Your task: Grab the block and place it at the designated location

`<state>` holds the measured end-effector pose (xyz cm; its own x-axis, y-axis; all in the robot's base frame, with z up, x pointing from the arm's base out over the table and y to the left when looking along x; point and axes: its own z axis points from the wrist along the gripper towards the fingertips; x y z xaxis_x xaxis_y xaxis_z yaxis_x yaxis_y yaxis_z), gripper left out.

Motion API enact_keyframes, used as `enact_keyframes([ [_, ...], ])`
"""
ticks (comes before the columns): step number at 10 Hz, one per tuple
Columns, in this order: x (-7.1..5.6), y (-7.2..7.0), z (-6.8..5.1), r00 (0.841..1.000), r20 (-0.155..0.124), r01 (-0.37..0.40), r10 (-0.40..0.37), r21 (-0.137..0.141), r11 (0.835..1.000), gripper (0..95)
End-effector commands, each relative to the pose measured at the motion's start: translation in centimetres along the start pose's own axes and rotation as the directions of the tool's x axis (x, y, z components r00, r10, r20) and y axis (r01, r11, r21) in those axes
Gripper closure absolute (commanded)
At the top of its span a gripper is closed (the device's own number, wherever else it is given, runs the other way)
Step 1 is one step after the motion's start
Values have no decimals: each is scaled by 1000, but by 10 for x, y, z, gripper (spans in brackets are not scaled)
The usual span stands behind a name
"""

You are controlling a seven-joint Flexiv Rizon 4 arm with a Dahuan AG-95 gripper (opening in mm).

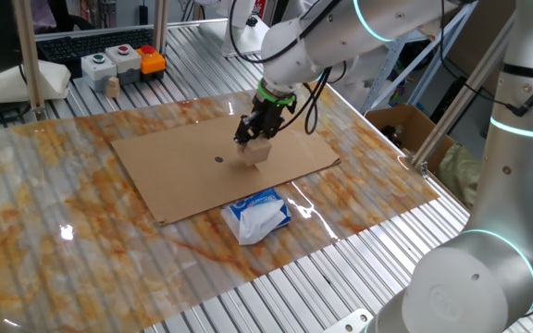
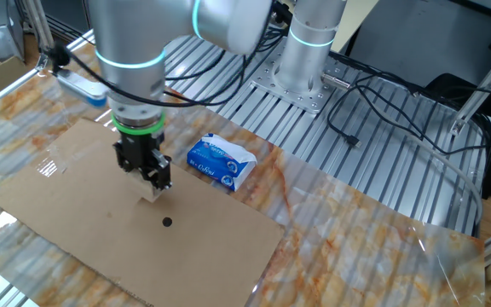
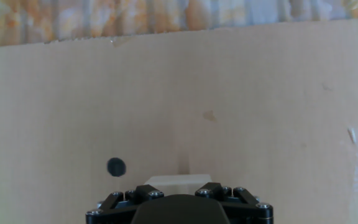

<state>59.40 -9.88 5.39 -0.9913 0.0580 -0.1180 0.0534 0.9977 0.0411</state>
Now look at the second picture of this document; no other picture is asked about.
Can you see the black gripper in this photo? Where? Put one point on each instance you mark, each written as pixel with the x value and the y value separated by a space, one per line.
pixel 139 149

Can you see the light wooden cube block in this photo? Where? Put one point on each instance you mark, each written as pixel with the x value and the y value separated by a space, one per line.
pixel 145 187

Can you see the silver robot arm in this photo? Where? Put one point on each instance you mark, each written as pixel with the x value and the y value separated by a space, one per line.
pixel 143 34

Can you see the brown cardboard sheet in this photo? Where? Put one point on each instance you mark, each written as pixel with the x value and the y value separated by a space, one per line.
pixel 122 239

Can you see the blue white tissue pack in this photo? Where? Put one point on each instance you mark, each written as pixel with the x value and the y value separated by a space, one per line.
pixel 220 164

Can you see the clear tape patch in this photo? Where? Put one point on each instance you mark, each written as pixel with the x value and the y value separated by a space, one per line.
pixel 58 160

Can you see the marble pattern plastic mat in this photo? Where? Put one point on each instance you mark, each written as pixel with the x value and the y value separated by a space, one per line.
pixel 356 239

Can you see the beige panel board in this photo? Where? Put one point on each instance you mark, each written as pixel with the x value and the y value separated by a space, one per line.
pixel 356 21

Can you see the silver wrist camera bar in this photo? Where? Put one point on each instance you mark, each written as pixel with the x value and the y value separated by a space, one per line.
pixel 83 87

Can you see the aluminium frame rail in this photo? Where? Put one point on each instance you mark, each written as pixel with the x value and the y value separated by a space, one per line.
pixel 7 91

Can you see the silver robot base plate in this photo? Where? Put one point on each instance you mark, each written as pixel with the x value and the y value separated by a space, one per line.
pixel 296 96

